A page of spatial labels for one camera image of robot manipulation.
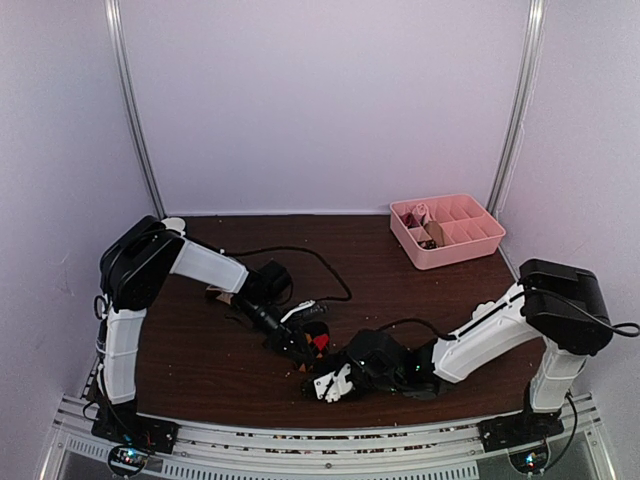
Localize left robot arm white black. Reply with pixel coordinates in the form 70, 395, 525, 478
92, 216, 330, 454

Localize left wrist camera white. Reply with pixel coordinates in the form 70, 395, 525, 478
280, 300, 327, 324

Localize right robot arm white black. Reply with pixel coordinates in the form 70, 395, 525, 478
302, 259, 639, 451

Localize rolled socks in box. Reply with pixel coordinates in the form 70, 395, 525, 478
401, 202, 446, 250

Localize dark bowl white inside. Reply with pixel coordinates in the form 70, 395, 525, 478
161, 217, 186, 235

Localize argyle black red orange sock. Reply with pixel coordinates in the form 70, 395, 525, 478
291, 321, 330, 373

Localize right aluminium frame post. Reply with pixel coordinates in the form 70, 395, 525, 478
487, 0, 546, 217

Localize left aluminium frame post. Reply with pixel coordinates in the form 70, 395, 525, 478
104, 0, 166, 218

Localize pink divided organizer box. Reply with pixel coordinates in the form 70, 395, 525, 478
390, 194, 506, 270

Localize aluminium frame post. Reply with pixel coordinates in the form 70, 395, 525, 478
487, 0, 546, 217
104, 0, 166, 218

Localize striped beige green sock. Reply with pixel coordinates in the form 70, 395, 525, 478
205, 286, 235, 305

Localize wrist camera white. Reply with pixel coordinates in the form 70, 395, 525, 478
280, 300, 327, 324
313, 363, 354, 403

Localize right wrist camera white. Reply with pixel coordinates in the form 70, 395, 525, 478
313, 363, 354, 403

